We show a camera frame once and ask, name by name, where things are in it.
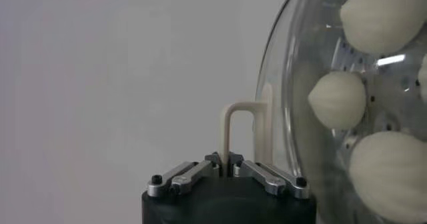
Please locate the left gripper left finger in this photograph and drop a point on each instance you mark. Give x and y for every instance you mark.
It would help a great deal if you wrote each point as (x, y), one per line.
(187, 177)

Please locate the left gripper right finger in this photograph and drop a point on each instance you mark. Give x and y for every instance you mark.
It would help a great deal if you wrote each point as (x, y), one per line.
(267, 178)

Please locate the white steamed baozi bun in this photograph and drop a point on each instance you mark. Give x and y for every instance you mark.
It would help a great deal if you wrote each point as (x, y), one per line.
(337, 100)
(390, 175)
(380, 15)

